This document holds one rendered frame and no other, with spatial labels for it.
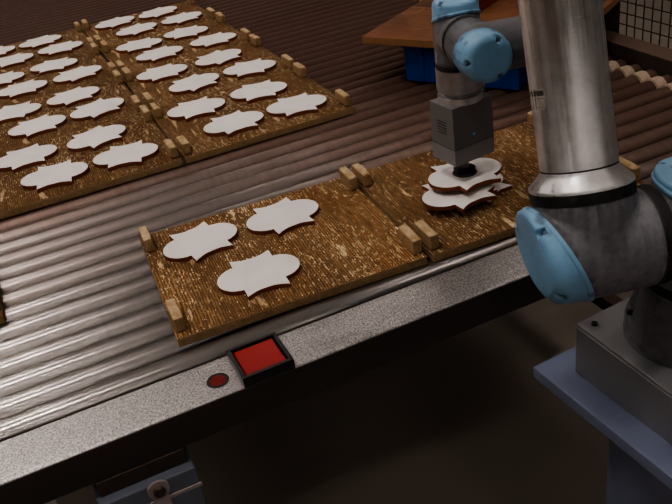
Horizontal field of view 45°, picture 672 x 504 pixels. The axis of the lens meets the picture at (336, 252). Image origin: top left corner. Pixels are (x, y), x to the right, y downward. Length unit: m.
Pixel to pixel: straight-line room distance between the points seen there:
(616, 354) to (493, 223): 0.39
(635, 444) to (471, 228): 0.47
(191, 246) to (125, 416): 0.39
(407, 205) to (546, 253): 0.58
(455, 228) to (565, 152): 0.49
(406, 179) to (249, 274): 0.39
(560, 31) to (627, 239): 0.23
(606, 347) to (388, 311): 0.32
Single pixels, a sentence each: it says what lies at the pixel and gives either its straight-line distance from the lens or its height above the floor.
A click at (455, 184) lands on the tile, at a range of 1.40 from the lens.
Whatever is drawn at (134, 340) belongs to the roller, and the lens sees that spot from 1.27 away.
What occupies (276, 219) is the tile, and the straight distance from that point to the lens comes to 1.44.
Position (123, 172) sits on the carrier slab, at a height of 0.94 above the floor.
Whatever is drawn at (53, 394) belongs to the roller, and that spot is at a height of 0.91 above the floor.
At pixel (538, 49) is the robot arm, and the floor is 1.34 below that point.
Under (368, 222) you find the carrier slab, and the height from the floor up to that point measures 0.94.
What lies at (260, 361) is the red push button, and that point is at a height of 0.93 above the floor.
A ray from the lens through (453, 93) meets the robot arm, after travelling 1.34.
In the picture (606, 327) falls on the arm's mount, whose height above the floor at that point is 0.95.
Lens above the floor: 1.62
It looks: 31 degrees down
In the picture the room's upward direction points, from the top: 9 degrees counter-clockwise
